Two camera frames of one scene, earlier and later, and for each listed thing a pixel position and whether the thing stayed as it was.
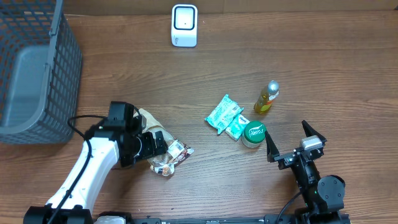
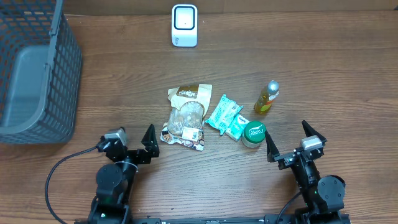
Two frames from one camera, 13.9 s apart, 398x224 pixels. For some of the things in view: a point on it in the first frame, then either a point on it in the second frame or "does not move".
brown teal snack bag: x=164 y=163 to x=186 y=111
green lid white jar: x=254 y=134 does not move
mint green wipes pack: x=223 y=115 does not move
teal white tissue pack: x=236 y=129 does not move
